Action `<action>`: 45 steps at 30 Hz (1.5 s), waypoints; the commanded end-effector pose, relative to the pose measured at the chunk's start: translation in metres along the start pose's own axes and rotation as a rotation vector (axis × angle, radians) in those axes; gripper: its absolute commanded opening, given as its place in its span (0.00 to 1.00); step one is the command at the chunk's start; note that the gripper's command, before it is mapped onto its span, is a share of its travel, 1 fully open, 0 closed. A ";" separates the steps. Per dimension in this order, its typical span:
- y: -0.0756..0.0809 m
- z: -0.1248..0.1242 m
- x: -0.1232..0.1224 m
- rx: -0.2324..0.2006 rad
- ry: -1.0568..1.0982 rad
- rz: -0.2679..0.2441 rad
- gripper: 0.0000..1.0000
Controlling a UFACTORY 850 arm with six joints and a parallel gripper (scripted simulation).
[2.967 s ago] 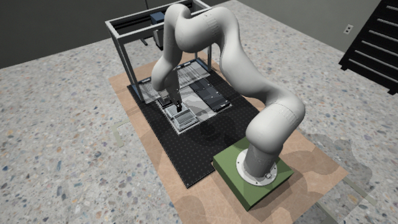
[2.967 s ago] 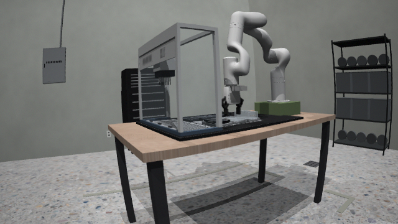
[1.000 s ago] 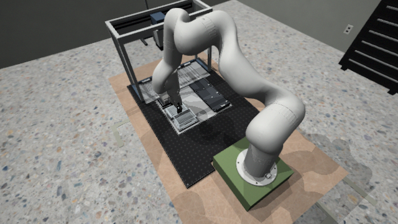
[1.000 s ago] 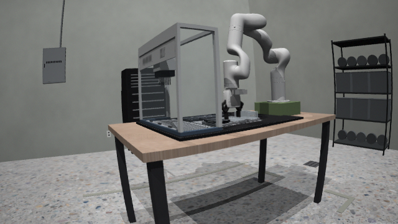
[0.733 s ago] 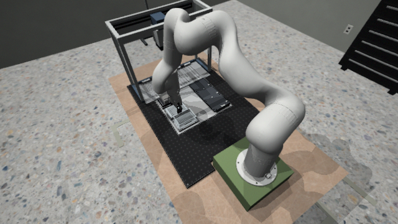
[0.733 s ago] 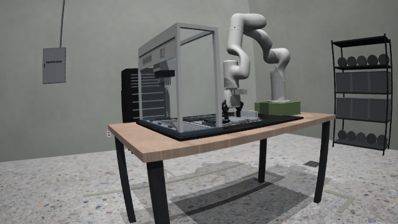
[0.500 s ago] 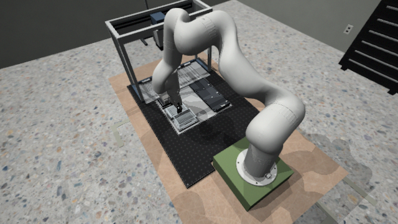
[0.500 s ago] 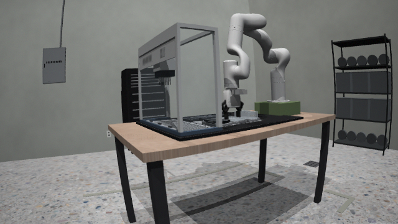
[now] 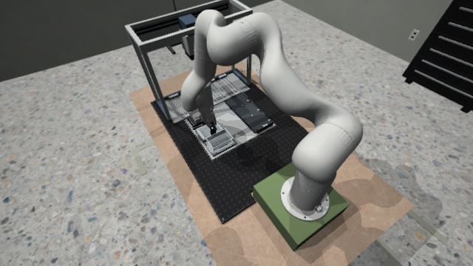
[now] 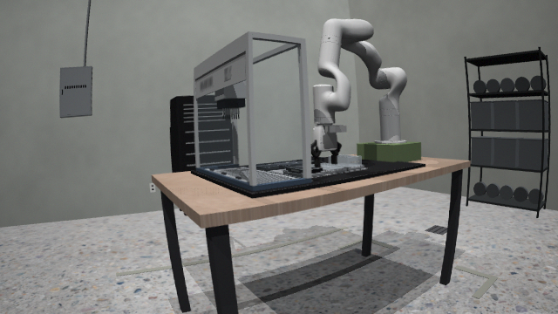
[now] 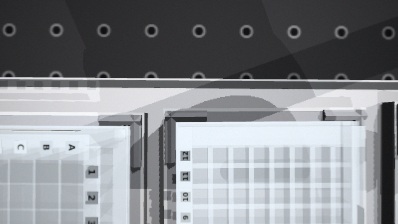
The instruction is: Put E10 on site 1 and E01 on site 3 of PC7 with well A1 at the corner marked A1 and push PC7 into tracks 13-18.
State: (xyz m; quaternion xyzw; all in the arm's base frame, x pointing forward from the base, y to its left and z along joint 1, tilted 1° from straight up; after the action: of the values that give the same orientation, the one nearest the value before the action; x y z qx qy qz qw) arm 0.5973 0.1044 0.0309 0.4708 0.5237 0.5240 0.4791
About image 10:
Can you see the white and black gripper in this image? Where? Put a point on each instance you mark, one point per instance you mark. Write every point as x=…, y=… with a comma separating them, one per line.
x=324, y=142

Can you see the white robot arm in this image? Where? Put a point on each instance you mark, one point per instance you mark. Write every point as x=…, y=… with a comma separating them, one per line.
x=327, y=102

